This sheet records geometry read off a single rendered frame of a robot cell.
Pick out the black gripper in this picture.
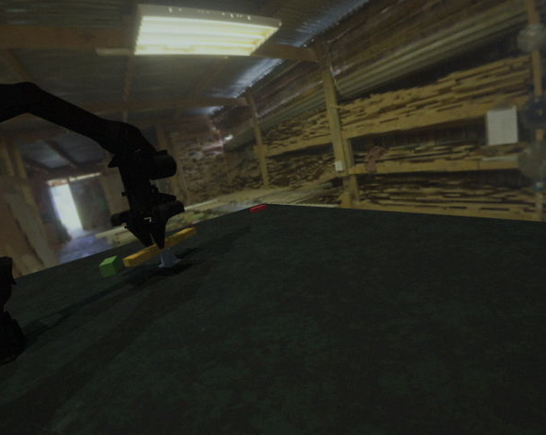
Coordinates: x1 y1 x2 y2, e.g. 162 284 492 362
110 181 185 249

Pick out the yellow bar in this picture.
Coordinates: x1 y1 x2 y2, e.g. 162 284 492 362
122 227 196 266

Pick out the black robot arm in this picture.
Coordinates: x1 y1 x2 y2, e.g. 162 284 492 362
0 82 177 366

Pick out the small green cube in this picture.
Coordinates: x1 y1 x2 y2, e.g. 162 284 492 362
100 256 121 278

